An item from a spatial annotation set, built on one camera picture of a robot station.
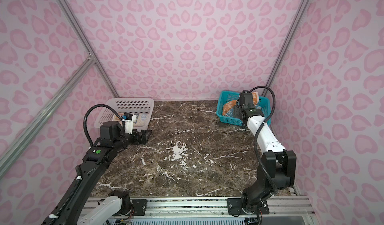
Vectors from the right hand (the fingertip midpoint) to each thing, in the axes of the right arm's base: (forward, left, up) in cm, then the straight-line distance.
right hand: (243, 108), depth 87 cm
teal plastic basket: (+24, +7, -14) cm, 29 cm away
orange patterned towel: (+18, +5, -17) cm, 25 cm away
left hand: (-17, +53, +3) cm, 56 cm away
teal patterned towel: (+12, +3, -19) cm, 23 cm away
